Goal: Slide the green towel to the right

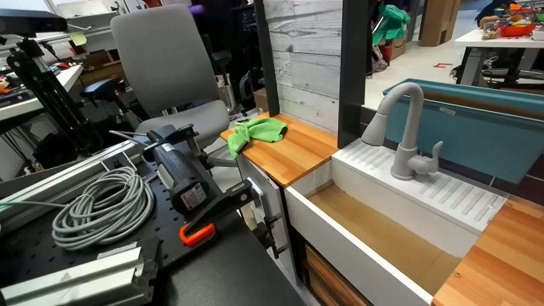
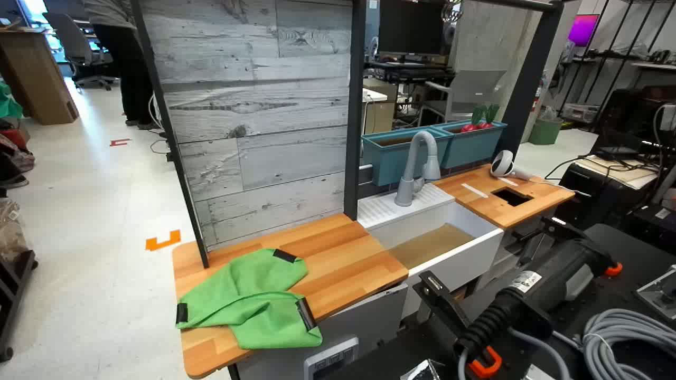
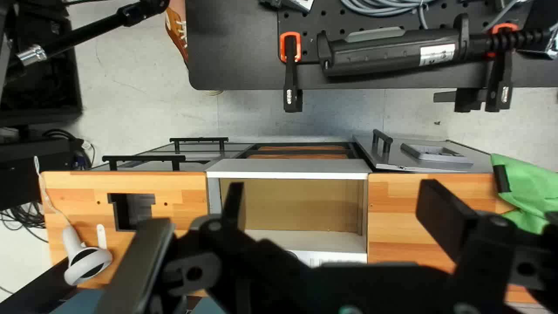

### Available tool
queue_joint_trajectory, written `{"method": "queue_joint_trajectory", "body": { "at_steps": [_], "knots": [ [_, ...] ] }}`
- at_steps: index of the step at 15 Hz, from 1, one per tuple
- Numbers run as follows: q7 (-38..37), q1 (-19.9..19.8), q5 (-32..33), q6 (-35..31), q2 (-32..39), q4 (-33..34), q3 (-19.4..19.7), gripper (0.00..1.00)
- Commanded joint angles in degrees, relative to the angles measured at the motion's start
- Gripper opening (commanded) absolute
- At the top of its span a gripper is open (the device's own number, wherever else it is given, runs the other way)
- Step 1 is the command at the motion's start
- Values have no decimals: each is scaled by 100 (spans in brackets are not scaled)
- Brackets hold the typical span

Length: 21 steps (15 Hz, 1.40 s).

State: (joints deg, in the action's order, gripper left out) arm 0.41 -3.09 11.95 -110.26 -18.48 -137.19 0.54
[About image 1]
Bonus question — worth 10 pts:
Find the grey tap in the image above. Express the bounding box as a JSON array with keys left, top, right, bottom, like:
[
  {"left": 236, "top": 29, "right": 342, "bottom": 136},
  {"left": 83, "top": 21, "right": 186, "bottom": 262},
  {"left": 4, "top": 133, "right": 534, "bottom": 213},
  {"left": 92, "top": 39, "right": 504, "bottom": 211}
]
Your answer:
[{"left": 361, "top": 82, "right": 444, "bottom": 181}]

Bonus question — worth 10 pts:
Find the grey tap lever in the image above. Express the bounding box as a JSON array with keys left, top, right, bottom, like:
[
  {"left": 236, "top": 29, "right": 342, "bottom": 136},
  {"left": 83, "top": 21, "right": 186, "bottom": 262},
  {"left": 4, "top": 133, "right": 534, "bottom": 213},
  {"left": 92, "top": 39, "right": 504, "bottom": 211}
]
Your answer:
[{"left": 419, "top": 141, "right": 444, "bottom": 174}]

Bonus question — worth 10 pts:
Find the red bowl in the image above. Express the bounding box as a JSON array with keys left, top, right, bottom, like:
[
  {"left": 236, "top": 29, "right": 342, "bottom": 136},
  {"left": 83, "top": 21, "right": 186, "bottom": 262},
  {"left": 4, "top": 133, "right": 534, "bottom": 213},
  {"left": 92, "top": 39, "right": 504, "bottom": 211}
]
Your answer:
[{"left": 498, "top": 23, "right": 537, "bottom": 37}]

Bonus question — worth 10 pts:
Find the teal plastic tub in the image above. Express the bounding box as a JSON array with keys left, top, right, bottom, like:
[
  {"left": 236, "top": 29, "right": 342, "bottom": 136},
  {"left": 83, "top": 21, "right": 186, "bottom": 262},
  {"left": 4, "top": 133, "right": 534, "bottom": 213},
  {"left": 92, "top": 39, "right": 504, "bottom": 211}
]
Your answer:
[{"left": 381, "top": 78, "right": 544, "bottom": 184}]

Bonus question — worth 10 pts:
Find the toy kitchen with wooden counter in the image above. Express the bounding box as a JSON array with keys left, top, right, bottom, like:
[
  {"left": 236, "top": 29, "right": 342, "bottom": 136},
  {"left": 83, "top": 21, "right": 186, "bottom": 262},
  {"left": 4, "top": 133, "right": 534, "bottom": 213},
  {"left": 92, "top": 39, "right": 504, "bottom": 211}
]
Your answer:
[{"left": 220, "top": 0, "right": 544, "bottom": 306}]

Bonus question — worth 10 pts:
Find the grey office chair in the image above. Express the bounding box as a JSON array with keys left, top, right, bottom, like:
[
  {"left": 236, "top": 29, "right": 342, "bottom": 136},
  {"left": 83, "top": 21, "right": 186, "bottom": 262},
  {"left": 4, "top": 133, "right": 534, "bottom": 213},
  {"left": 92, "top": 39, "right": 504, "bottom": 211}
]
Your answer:
[{"left": 110, "top": 4, "right": 239, "bottom": 168}]

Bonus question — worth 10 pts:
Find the green hanging cloth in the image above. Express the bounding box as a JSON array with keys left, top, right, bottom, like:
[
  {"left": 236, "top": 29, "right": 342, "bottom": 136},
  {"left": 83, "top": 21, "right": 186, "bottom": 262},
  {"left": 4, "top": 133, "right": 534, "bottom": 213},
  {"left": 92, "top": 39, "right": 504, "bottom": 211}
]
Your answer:
[{"left": 372, "top": 4, "right": 411, "bottom": 45}]

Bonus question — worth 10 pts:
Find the white desk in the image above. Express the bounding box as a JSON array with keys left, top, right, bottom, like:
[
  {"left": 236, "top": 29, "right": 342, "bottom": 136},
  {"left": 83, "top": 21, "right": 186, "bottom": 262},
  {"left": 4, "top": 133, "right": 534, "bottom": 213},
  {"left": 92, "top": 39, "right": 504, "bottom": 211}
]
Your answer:
[{"left": 0, "top": 64, "right": 85, "bottom": 123}]

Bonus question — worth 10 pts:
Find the camera on tripod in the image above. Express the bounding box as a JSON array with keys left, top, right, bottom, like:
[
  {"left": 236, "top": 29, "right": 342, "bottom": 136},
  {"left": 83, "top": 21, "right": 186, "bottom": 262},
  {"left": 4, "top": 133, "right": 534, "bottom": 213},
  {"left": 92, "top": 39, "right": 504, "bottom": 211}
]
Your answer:
[{"left": 0, "top": 8, "right": 104, "bottom": 157}]

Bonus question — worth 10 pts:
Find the white table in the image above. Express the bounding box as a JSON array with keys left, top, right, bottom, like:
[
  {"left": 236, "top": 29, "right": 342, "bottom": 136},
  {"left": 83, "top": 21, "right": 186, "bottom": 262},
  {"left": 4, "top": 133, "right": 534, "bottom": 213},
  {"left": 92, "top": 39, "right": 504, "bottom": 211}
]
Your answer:
[{"left": 454, "top": 27, "right": 544, "bottom": 88}]

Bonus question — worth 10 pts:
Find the coil of grey cable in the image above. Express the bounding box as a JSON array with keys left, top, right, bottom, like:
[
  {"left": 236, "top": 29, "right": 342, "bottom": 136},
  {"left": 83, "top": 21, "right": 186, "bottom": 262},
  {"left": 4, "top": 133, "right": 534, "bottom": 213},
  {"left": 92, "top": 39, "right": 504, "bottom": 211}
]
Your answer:
[{"left": 51, "top": 166, "right": 155, "bottom": 250}]

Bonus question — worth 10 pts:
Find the wooden drawer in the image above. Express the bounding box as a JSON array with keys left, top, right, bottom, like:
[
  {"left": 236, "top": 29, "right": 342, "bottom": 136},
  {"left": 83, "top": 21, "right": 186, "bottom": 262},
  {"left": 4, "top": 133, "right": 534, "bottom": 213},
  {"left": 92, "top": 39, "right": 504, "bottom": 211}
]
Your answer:
[{"left": 303, "top": 243, "right": 374, "bottom": 306}]

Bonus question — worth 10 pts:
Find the cardboard box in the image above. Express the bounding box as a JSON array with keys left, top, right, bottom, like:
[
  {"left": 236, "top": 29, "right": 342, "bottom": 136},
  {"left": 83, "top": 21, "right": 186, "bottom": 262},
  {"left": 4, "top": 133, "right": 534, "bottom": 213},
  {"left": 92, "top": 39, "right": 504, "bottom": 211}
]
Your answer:
[{"left": 419, "top": 0, "right": 461, "bottom": 47}]

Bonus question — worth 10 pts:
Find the grey cabinet door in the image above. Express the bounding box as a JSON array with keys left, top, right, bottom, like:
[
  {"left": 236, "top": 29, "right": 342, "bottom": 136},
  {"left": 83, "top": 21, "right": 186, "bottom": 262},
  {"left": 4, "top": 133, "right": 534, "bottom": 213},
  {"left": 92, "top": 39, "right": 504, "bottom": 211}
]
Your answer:
[{"left": 236, "top": 155, "right": 300, "bottom": 286}]

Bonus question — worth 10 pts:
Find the green towel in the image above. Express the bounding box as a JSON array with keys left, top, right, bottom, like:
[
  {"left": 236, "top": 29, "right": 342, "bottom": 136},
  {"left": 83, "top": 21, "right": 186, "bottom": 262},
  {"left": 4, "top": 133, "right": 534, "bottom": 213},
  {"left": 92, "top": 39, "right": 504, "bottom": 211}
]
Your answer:
[{"left": 227, "top": 118, "right": 289, "bottom": 161}]

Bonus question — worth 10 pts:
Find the black clamp with orange trigger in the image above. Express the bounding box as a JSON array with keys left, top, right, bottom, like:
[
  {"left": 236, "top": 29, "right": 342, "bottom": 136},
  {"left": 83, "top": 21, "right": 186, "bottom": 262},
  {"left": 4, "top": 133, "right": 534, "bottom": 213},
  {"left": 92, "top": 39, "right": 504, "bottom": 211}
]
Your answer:
[{"left": 142, "top": 123, "right": 261, "bottom": 248}]

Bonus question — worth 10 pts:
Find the white sink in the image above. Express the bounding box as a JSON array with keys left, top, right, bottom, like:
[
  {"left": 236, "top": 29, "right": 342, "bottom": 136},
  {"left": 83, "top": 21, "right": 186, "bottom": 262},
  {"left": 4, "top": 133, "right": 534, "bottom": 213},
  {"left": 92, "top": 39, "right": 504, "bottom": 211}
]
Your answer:
[{"left": 284, "top": 139, "right": 509, "bottom": 306}]

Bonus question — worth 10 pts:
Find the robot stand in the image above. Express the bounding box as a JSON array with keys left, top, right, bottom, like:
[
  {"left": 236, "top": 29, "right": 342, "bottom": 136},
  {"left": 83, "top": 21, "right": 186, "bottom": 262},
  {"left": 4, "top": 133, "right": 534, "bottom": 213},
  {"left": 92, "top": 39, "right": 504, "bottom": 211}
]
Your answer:
[{"left": 0, "top": 126, "right": 307, "bottom": 306}]

